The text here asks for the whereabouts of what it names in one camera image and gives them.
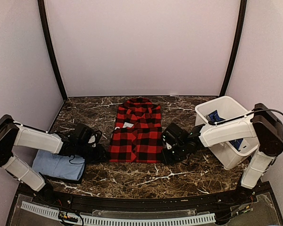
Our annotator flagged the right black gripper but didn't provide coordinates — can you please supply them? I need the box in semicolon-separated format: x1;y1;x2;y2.
160;142;188;165

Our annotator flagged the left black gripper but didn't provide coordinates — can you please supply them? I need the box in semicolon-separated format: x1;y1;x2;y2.
75;142;111;164

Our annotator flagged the red black plaid shirt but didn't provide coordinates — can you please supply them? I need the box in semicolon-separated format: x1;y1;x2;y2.
108;97;163;163

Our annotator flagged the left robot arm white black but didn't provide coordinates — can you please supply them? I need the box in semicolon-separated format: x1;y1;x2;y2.
0;114;109;205

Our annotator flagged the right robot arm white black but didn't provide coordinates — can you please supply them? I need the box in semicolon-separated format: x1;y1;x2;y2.
162;103;283;204

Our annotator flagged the folded light blue shirt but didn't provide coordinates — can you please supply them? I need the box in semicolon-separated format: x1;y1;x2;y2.
32;150;85;181

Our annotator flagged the white plastic bin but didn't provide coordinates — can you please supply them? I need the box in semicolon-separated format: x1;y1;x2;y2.
195;96;259;170

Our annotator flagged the blue shirt in bin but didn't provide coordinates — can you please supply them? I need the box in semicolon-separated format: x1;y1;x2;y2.
205;110;243;152

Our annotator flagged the left clear acrylic plate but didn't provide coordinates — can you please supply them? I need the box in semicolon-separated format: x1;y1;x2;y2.
5;194;62;226

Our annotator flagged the clear acrylic plate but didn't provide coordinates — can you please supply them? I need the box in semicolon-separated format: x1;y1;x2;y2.
5;194;62;226
226;192;283;226

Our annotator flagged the right clear acrylic plate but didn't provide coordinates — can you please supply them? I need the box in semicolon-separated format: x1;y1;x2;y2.
226;192;283;226

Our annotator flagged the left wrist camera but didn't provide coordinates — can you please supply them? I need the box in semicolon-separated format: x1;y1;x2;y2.
88;130;102;147

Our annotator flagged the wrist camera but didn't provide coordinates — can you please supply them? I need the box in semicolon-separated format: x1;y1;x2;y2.
162;138;173;150
88;130;102;147

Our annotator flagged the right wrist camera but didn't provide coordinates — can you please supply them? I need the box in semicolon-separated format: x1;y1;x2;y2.
162;138;173;150

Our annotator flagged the white slotted cable duct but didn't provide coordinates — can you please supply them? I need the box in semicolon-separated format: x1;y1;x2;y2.
21;202;216;226

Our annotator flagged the black curved front rail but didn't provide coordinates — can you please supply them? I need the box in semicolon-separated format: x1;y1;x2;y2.
15;182;274;214

